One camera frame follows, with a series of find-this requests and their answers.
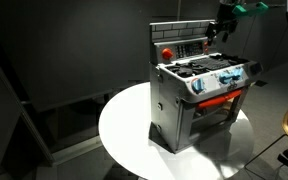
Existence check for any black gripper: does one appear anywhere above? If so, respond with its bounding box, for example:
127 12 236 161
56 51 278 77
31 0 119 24
205 2 240 46

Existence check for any black stove burner grate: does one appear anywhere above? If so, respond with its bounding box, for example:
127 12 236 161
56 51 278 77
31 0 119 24
166 54 250 79

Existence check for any blue stove knob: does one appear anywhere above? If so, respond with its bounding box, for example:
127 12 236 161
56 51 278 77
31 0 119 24
218 71 242 85
190 77 206 95

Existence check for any orange round stove knob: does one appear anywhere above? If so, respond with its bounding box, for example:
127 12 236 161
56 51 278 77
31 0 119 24
161 47 175 61

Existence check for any silver toy kitchen stove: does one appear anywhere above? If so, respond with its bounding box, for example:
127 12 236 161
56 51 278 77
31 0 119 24
148 20 264 155

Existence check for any dark rectangular floor outlet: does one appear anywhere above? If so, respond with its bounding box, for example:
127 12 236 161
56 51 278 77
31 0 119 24
254 80 269 88

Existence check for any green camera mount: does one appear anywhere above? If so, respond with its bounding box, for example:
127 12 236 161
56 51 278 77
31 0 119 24
231 1 270 17

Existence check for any red oven door handle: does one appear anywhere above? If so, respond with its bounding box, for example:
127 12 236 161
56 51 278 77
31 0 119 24
197 88 245 111

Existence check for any white round pedestal table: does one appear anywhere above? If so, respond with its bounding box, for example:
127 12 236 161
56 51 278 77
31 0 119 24
98 81 256 180

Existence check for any gray metal frame post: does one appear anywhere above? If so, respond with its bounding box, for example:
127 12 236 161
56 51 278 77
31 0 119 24
0 41 56 167

